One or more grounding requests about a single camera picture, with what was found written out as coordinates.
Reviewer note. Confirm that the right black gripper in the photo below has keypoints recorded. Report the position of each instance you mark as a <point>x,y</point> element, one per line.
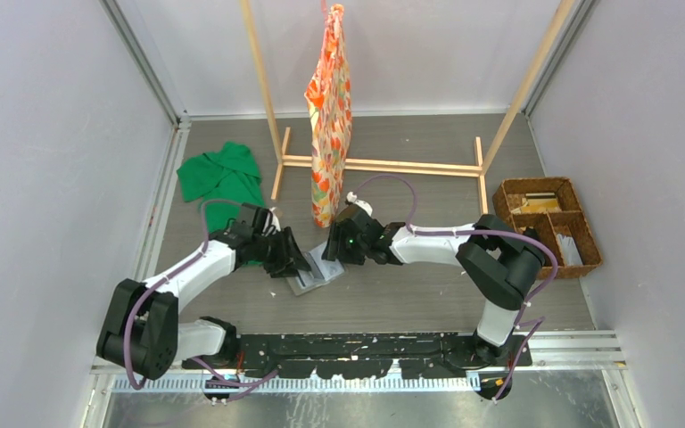
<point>335,248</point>

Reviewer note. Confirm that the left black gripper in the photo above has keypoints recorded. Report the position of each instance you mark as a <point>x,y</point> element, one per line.
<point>291,259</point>

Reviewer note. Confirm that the white credit card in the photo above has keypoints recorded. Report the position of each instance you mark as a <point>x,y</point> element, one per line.
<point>322,271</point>

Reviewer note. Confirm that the grey card holder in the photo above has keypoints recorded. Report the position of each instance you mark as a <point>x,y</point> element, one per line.
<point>301,283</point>

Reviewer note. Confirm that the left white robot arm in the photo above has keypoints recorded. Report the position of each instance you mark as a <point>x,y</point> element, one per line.
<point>142,331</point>

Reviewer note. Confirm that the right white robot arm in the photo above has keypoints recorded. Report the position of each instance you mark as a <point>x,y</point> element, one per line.
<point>501,263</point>

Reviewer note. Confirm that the gold card in basket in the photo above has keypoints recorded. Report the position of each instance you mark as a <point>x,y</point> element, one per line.
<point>530,203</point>

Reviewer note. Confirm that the green cloth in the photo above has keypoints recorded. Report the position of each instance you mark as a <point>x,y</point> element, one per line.
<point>219,182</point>

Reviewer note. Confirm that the orange patterned hanging cloth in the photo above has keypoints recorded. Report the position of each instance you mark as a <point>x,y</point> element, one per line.
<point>328,97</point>

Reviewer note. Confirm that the wooden hanging rack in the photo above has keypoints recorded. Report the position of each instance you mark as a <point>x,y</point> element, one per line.
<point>483,159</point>

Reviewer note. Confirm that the brown wicker basket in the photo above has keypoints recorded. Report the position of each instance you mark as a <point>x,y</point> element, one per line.
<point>570,221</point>

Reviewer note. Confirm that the white paper in basket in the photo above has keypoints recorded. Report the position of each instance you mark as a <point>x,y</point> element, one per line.
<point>569,250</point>

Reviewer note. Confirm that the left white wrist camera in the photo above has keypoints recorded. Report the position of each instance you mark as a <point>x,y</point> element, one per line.
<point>272,224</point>

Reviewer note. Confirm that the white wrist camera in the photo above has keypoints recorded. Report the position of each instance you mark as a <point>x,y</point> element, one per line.
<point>272,224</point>
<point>352,199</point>

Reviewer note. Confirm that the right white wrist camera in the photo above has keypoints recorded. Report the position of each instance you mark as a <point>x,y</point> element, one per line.
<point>352,199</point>

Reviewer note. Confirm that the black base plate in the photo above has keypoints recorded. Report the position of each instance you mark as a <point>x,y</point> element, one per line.
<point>361,355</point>

